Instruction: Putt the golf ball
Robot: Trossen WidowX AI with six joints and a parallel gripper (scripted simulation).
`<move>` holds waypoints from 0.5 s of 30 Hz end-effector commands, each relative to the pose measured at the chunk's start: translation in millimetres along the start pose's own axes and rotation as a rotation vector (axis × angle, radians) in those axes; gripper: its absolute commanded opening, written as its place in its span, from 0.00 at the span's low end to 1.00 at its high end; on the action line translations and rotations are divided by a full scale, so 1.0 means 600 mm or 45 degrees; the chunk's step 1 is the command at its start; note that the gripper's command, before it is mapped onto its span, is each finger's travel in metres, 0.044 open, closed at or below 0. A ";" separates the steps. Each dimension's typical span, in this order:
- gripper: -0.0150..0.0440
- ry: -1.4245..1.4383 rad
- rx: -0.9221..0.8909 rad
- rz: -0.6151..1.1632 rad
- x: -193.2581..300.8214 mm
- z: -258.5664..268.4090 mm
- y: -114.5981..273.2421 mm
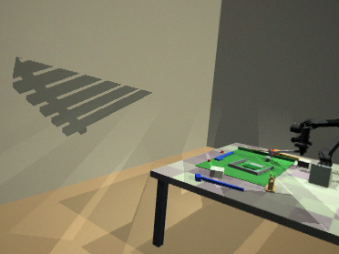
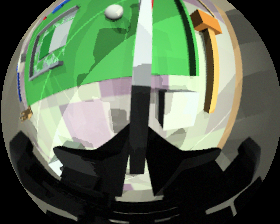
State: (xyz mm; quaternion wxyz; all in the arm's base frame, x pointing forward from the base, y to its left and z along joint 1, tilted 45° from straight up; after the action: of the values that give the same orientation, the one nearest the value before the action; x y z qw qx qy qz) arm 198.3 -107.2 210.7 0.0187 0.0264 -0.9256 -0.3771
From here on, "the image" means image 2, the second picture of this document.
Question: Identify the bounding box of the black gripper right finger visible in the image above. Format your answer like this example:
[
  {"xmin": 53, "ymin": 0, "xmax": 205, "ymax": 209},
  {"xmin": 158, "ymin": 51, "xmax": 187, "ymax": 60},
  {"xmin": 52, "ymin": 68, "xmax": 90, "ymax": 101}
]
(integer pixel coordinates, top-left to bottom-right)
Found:
[{"xmin": 146, "ymin": 126, "xmax": 221, "ymax": 196}]

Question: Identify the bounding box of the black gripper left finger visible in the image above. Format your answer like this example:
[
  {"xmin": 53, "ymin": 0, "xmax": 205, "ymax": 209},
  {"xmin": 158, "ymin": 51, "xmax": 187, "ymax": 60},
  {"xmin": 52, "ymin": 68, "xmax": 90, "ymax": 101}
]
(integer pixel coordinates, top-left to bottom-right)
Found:
[{"xmin": 52, "ymin": 123, "xmax": 130, "ymax": 197}]

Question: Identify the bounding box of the white golf ball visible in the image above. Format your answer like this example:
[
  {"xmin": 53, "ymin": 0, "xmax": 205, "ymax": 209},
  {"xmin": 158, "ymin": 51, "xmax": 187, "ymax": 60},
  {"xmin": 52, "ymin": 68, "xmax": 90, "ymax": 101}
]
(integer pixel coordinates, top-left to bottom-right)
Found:
[{"xmin": 104, "ymin": 4, "xmax": 125, "ymax": 21}]

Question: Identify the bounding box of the grey and black long rod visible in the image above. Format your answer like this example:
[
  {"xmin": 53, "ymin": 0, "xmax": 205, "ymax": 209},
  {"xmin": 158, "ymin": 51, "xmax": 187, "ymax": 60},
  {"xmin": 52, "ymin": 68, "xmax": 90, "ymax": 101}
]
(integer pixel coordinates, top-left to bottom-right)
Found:
[{"xmin": 129, "ymin": 0, "xmax": 154, "ymax": 174}]

